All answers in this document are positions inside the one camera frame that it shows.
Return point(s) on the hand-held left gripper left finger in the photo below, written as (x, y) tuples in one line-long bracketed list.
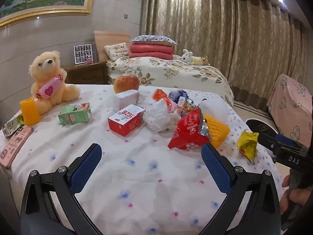
[(85, 169)]

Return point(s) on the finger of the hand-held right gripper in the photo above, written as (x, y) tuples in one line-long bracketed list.
[(280, 137), (258, 128)]

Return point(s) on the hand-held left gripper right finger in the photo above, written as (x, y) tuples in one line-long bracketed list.
[(216, 169)]

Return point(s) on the yellow snack bag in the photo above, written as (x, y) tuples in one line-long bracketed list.
[(248, 145)]

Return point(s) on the orange foam fruit net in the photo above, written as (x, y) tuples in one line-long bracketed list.
[(29, 112), (217, 132)]

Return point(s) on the red snack bag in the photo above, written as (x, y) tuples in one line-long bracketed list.
[(188, 132)]

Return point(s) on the white foam fruit net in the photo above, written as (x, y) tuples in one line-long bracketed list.
[(215, 107)]

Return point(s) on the red and white box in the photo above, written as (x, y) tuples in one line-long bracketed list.
[(124, 124)]

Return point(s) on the colourful cartoon snack bag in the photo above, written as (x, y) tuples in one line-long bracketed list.
[(188, 106)]

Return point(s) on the white foam block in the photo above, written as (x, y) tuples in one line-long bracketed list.
[(126, 99)]

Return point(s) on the blue snack wrapper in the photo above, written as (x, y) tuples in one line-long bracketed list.
[(178, 94)]

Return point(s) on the orange snack wrapper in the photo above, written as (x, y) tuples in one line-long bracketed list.
[(160, 94)]

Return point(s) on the person's right hand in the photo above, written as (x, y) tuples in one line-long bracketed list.
[(297, 198)]

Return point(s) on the green carton box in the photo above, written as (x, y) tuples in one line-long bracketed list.
[(73, 116)]

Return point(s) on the white flowered bed sheet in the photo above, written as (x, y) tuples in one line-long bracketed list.
[(146, 176)]

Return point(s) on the green and silver packet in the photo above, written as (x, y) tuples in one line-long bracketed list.
[(12, 126)]

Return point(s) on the yellow plush toy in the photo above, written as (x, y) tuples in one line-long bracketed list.
[(201, 60)]

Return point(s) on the red apple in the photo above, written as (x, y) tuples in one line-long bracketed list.
[(126, 84)]

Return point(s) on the wooden nightstand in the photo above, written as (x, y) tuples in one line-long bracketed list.
[(85, 74)]

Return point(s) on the beige teddy bear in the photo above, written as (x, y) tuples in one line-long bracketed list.
[(49, 78)]

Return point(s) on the white bunny plush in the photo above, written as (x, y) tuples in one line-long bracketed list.
[(187, 58)]

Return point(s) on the bed with floral cover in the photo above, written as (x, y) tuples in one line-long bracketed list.
[(171, 71)]

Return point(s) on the beige patterned curtain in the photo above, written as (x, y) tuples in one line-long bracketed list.
[(220, 29)]

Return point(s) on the floral pillow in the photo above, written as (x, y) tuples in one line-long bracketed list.
[(116, 50)]

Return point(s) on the wooden headboard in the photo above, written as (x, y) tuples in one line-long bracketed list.
[(107, 39)]

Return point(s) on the folded red blanket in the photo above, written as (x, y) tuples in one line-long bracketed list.
[(151, 50)]

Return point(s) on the blue dotted pillow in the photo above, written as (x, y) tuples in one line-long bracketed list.
[(151, 38)]

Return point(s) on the black and white photo frame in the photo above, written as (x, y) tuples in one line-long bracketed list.
[(82, 53)]

